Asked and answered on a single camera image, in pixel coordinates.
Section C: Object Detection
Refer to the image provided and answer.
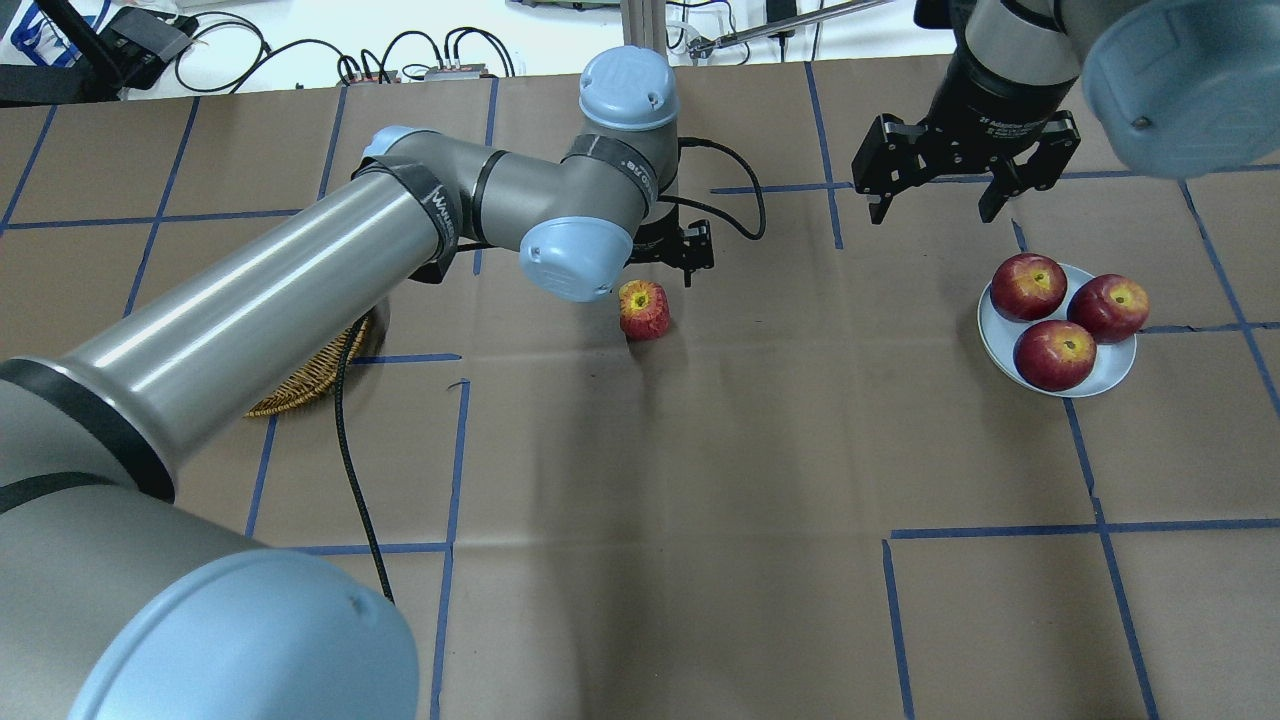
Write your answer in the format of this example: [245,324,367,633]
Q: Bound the woven wicker basket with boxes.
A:
[242,304,387,419]

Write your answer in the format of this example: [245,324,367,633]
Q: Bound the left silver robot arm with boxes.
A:
[1,45,680,719]

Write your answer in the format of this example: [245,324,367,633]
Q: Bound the metal rod reacher tool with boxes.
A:
[685,1,890,60]

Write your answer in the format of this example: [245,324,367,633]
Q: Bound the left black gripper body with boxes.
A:
[626,196,687,266]

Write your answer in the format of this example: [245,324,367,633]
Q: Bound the light blue plate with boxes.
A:
[975,284,1138,398]

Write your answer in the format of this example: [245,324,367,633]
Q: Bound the red apple plate back right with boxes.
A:
[1066,274,1151,345]

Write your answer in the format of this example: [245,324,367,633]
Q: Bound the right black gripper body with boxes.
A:
[925,50,1075,163]

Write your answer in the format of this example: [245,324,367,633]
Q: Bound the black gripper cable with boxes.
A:
[334,136,769,605]

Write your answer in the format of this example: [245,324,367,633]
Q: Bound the red apple with yellow top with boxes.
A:
[618,279,671,341]

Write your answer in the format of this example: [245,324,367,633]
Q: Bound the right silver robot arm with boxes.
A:
[851,1,1279,224]

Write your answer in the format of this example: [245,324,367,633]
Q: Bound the aluminium frame post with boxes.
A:
[620,0,668,55]

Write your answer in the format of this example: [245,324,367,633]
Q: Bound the red apple plate back left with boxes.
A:
[989,252,1068,323]

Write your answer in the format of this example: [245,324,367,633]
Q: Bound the red apple plate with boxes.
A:
[1066,274,1151,345]
[1012,320,1098,392]
[989,252,1068,323]

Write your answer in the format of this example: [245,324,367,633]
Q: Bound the red apple plate front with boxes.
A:
[1012,320,1098,392]

